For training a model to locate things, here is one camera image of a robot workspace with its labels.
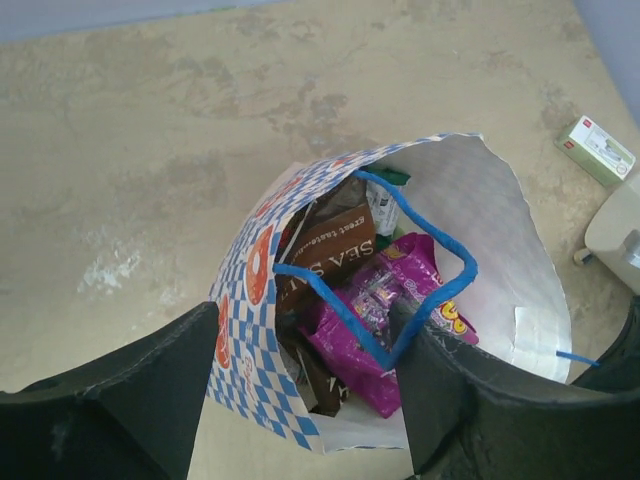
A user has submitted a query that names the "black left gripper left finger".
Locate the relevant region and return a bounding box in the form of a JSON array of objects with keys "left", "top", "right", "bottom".
[{"left": 1, "top": 301, "right": 218, "bottom": 479}]

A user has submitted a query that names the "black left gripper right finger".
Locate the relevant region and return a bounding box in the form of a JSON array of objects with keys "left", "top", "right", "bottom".
[{"left": 396, "top": 297, "right": 639, "bottom": 479}]

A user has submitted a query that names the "purple candy snack bag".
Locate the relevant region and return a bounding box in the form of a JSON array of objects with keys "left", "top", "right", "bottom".
[{"left": 298, "top": 231, "right": 480, "bottom": 419}]

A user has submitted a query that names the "blue checkered paper bag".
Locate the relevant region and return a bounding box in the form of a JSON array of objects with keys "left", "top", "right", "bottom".
[{"left": 207, "top": 133, "right": 572, "bottom": 453}]

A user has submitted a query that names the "brown sea salt chips bag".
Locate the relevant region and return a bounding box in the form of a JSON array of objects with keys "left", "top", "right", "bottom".
[{"left": 275, "top": 177, "right": 376, "bottom": 417}]

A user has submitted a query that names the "white green snack packet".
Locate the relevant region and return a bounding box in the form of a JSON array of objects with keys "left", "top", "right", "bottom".
[{"left": 366, "top": 168, "right": 410, "bottom": 237}]

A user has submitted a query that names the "cream cylindrical appliance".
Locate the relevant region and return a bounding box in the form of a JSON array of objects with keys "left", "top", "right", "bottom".
[{"left": 573, "top": 173, "right": 640, "bottom": 295}]

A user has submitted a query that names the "small green white box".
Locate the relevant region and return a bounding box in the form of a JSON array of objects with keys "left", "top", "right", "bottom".
[{"left": 554, "top": 115, "right": 636, "bottom": 187}]

